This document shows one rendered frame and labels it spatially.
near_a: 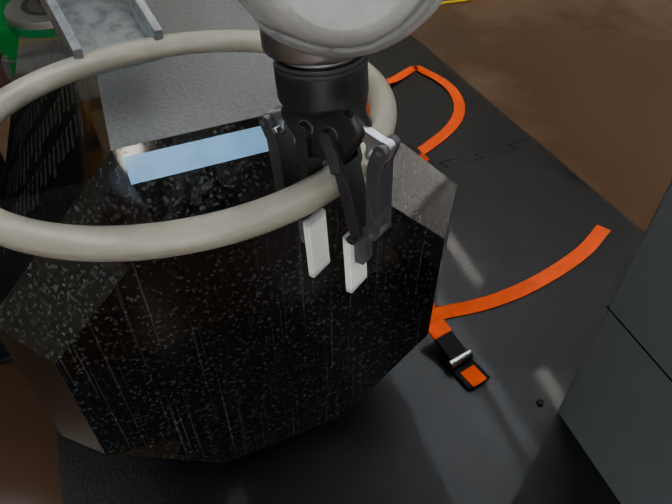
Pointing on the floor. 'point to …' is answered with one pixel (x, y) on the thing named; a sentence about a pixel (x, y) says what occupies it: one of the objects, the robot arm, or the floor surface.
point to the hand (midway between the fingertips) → (336, 252)
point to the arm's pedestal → (631, 376)
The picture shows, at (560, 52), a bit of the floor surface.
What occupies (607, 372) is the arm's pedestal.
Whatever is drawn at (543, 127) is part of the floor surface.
